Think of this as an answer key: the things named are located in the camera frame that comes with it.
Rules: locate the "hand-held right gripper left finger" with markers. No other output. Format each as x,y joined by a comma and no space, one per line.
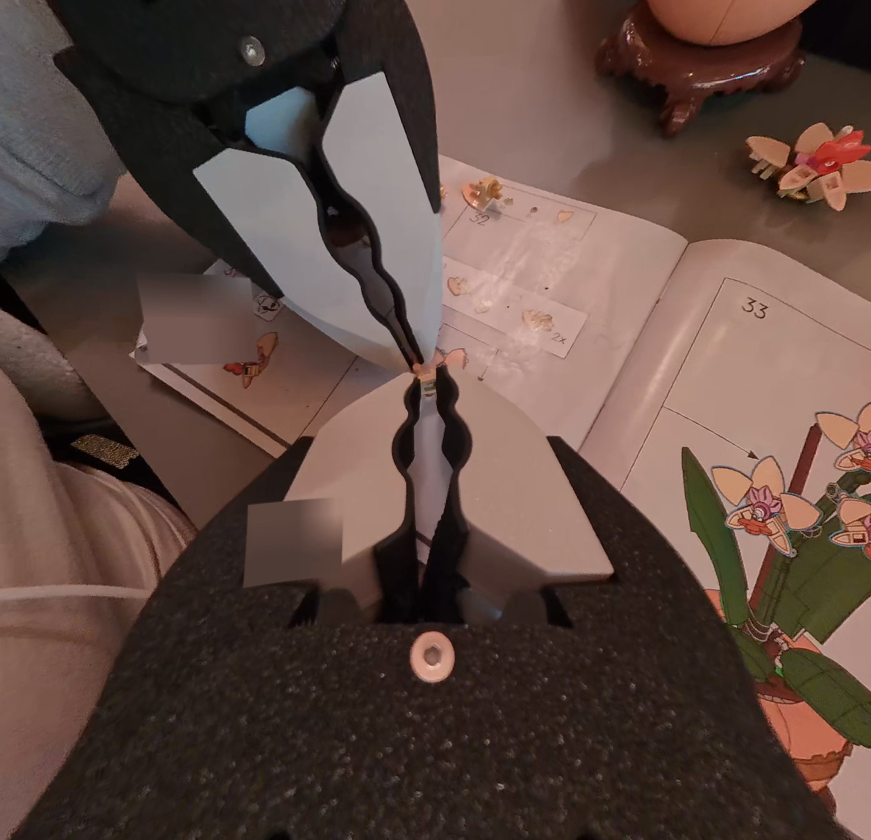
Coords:
360,459

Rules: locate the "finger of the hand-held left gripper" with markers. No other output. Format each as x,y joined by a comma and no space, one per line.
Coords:
272,220
381,166

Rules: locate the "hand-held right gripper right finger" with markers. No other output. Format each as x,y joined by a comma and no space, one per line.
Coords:
524,499

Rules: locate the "small tan toy brick piece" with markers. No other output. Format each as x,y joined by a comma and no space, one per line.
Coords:
427,380

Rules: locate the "person's left forearm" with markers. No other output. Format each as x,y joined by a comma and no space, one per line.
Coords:
41,139

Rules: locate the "grey desk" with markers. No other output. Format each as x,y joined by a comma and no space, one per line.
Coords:
544,105

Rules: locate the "cream petal toy piece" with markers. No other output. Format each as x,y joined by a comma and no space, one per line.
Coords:
482,193

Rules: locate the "open instruction booklet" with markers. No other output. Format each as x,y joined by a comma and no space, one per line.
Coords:
612,350

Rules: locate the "gold glitter strip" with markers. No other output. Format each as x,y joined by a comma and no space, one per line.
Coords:
105,450

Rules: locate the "grey fuzzy cloth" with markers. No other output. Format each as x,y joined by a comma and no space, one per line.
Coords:
30,363

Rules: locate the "brown carved wooden stand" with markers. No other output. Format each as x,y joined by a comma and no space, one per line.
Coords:
694,71

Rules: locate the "pink egg ornament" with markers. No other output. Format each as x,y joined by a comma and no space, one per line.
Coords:
721,3

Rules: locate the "cream petal toy flower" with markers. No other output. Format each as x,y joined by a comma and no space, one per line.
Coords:
767,152

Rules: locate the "red cream toy flower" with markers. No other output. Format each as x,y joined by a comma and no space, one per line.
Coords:
830,156

